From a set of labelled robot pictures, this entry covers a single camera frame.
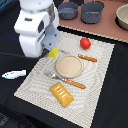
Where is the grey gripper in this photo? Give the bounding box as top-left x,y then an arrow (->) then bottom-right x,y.
42,26 -> 60,51

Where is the red toy tomato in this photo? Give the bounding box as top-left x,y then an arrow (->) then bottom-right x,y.
80,38 -> 91,49

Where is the orange toy bread loaf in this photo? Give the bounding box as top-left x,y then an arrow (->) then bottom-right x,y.
50,82 -> 74,107

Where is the yellow butter box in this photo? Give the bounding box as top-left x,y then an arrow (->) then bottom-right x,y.
48,47 -> 58,57

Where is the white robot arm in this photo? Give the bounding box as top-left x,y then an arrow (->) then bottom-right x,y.
14,0 -> 60,57

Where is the round wooden plate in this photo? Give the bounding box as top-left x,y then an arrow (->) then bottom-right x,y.
56,55 -> 83,78

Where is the woven beige placemat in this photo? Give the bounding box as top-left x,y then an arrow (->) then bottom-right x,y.
14,32 -> 114,128

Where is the white toy fish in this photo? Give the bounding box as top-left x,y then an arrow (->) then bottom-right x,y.
2,70 -> 27,79

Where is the grey cooking pot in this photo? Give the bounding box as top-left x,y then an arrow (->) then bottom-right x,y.
81,2 -> 103,24

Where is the cream bowl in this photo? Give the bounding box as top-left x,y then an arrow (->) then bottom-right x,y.
116,4 -> 128,30

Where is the knife with wooden handle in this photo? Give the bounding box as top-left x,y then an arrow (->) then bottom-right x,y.
58,48 -> 99,63

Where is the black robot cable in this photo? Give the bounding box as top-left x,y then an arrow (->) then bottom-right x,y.
0,51 -> 44,61

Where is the grey saucepan with handle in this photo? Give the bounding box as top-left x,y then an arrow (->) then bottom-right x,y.
58,2 -> 78,20

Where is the fork with wooden handle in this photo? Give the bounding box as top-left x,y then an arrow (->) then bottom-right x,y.
44,72 -> 86,89

